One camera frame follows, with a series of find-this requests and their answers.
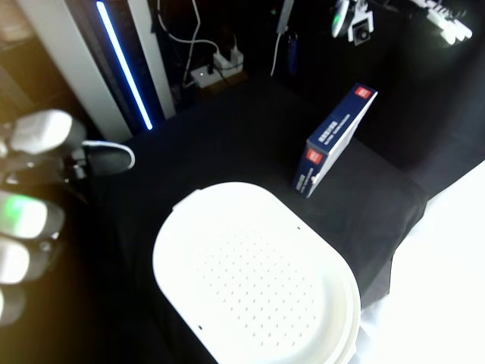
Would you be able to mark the blue cardboard box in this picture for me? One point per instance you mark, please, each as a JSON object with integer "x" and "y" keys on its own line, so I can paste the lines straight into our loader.
{"x": 333, "y": 136}

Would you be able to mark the white power adapter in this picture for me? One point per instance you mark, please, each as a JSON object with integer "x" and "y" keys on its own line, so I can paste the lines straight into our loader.
{"x": 202, "y": 77}

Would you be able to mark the dark blue slim object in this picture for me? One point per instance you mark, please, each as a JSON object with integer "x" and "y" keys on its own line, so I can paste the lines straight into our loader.
{"x": 291, "y": 49}

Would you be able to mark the long white power strip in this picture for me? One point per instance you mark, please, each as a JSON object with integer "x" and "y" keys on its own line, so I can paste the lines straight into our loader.
{"x": 286, "y": 15}

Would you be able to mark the blue light strip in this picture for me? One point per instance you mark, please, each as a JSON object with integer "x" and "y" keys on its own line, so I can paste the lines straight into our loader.
{"x": 124, "y": 64}

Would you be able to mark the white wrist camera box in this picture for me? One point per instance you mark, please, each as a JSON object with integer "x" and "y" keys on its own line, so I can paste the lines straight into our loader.
{"x": 362, "y": 34}

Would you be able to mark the white cloth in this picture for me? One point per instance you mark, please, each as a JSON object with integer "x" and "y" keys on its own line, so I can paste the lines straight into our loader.
{"x": 447, "y": 265}

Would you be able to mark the white column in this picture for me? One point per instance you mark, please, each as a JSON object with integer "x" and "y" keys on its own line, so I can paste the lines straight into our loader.
{"x": 76, "y": 57}

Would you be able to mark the white perforated basket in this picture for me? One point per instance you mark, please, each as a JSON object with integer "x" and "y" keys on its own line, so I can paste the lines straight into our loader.
{"x": 257, "y": 273}

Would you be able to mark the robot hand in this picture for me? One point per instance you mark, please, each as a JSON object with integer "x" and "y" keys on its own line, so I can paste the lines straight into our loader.
{"x": 38, "y": 130}
{"x": 449, "y": 28}

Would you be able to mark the brown cardboard piece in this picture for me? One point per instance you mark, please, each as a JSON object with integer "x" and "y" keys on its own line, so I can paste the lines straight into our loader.
{"x": 231, "y": 81}

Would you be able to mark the black table cloth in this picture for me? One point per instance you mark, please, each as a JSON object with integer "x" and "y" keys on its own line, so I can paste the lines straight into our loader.
{"x": 227, "y": 144}

